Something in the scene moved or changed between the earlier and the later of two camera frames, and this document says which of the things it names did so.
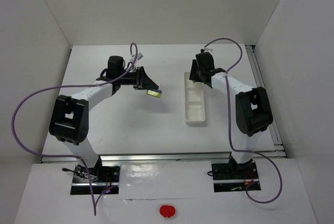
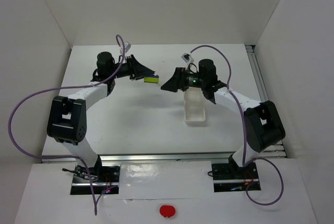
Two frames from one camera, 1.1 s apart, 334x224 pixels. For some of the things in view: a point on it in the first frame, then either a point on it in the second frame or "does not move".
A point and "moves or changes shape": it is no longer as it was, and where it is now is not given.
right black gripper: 193,71 to 180,78
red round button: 167,211 does not move
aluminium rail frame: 277,153 does not move
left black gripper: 140,78 to 132,67
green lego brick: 153,93 moves or changes shape
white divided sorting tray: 194,109 does not move
